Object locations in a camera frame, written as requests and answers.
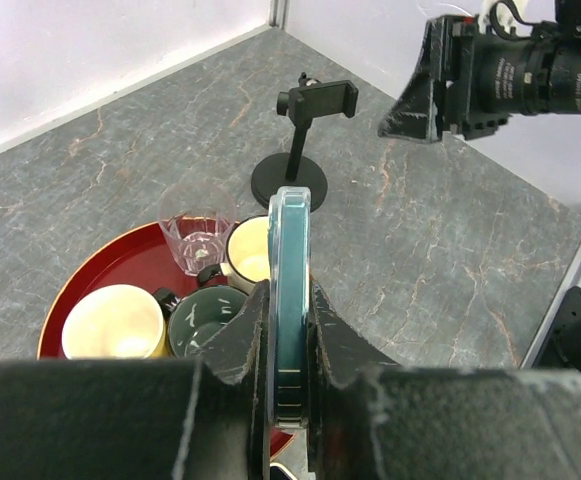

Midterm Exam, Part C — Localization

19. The black phone stand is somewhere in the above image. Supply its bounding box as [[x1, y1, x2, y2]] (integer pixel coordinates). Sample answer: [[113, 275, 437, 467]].
[[251, 73, 359, 211]]

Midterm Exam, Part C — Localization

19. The black phone pink case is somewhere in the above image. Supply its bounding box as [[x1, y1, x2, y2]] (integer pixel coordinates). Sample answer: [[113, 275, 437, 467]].
[[269, 462, 298, 480]]

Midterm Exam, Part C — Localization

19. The dark green mug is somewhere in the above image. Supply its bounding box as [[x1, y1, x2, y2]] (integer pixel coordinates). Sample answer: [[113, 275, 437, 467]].
[[153, 285, 247, 358]]

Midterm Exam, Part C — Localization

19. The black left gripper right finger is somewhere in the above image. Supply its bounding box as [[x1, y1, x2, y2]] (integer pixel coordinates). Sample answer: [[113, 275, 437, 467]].
[[308, 283, 581, 479]]

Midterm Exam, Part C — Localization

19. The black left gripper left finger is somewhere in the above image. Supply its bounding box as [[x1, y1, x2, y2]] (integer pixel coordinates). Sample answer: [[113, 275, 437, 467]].
[[0, 282, 270, 479]]

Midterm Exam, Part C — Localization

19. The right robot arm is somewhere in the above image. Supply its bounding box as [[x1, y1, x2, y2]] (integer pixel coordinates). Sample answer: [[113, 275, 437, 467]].
[[308, 1, 581, 479]]

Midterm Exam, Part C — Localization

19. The yellow mug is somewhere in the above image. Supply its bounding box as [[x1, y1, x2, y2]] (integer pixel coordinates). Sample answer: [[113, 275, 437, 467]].
[[61, 284, 168, 360]]

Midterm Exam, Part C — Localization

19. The cream glass mug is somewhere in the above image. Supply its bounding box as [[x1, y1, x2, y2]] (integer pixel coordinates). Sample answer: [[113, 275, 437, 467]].
[[196, 215, 270, 294]]

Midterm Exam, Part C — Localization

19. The black phone clear case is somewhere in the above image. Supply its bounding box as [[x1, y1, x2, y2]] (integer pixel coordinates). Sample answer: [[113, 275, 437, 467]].
[[267, 186, 311, 430]]

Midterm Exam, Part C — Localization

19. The clear plastic tumbler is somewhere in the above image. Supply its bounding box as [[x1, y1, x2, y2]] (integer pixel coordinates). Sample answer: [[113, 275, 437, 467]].
[[157, 181, 236, 276]]

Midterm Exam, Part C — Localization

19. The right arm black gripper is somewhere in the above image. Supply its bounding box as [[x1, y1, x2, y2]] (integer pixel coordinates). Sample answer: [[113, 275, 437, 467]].
[[378, 15, 510, 144]]

